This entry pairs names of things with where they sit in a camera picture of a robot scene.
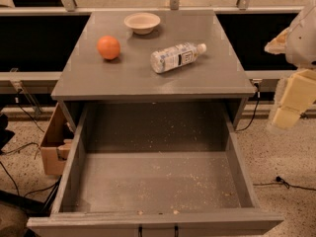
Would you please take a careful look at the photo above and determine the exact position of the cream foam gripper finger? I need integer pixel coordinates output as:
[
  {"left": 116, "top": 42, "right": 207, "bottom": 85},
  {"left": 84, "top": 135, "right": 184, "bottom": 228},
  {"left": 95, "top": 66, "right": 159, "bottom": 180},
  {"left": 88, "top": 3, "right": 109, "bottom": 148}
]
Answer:
[{"left": 272, "top": 69, "right": 316, "bottom": 129}]

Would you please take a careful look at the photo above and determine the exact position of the grey top drawer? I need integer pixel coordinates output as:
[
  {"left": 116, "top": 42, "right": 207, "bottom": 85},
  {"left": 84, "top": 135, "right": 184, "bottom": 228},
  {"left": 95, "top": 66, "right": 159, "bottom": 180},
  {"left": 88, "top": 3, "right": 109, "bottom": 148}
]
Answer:
[{"left": 28, "top": 102, "right": 283, "bottom": 237}]

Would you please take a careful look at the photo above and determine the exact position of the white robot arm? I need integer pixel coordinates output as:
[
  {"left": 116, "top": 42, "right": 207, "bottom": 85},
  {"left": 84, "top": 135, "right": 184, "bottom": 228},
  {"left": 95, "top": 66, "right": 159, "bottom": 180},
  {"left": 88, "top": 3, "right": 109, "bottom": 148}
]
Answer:
[{"left": 265, "top": 0, "right": 316, "bottom": 133}]

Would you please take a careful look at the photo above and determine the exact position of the grey drawer cabinet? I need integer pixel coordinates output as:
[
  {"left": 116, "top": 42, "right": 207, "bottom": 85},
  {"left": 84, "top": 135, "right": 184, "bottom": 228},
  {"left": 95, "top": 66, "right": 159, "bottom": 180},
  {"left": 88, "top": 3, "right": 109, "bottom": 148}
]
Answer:
[{"left": 51, "top": 9, "right": 255, "bottom": 126}]

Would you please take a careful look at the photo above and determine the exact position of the clear plastic water bottle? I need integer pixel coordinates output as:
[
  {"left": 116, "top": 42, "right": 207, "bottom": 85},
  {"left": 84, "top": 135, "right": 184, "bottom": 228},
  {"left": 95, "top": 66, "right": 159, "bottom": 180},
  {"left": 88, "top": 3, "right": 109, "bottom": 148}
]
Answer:
[{"left": 150, "top": 42, "right": 207, "bottom": 74}]

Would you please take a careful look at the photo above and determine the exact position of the beige paper bowl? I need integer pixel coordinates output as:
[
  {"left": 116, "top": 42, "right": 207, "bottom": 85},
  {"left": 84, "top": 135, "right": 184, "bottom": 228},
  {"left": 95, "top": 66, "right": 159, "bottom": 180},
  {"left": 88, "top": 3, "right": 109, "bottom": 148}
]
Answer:
[{"left": 124, "top": 13, "right": 161, "bottom": 35}]

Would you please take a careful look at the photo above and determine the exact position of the orange fruit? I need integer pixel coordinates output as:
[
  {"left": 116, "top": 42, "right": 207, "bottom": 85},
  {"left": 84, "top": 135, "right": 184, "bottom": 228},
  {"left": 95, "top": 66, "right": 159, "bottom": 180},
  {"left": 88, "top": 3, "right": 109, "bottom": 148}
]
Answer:
[{"left": 97, "top": 36, "right": 120, "bottom": 60}]

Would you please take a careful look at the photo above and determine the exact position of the cardboard box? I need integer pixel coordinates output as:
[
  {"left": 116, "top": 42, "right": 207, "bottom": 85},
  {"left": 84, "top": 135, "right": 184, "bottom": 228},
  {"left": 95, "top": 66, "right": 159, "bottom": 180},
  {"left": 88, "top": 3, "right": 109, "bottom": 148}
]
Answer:
[{"left": 40, "top": 105, "right": 74, "bottom": 175}]

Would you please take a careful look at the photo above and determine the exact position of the black tripod stand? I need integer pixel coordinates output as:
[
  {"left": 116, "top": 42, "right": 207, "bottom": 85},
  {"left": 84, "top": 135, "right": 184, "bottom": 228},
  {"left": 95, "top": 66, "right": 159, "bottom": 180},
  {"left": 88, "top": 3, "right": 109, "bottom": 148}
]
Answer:
[{"left": 0, "top": 179, "right": 61, "bottom": 216}]

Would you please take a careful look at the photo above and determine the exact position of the black cable behind cabinet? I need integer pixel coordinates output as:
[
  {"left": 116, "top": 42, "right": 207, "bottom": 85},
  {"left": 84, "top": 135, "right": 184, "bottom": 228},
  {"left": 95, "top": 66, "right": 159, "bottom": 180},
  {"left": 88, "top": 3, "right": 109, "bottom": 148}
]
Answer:
[{"left": 235, "top": 82, "right": 262, "bottom": 132}]

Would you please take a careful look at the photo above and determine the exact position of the black cable right floor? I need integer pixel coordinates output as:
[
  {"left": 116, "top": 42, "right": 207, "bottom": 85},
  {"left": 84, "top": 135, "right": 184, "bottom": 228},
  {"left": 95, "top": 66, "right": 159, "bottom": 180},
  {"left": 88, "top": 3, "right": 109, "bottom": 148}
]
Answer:
[{"left": 253, "top": 176, "right": 316, "bottom": 193}]

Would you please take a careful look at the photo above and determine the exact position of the black cable floor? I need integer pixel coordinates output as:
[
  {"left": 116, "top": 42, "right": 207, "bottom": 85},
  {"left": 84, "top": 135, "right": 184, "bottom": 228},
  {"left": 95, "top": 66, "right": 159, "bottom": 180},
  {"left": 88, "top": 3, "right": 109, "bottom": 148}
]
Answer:
[
  {"left": 0, "top": 92, "right": 45, "bottom": 196},
  {"left": 253, "top": 176, "right": 316, "bottom": 193}
]

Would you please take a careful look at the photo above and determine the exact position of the metal railing frame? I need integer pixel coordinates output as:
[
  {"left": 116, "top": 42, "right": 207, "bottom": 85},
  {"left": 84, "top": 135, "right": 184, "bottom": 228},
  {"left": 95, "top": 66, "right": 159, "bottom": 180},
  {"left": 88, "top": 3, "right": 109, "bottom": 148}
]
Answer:
[{"left": 1, "top": 0, "right": 309, "bottom": 101}]

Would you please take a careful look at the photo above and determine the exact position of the black cable left floor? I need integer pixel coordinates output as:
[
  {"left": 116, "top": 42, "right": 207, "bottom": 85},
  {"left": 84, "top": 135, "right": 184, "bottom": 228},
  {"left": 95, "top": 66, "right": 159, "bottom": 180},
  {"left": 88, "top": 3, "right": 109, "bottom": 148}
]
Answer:
[{"left": 0, "top": 92, "right": 45, "bottom": 196}]

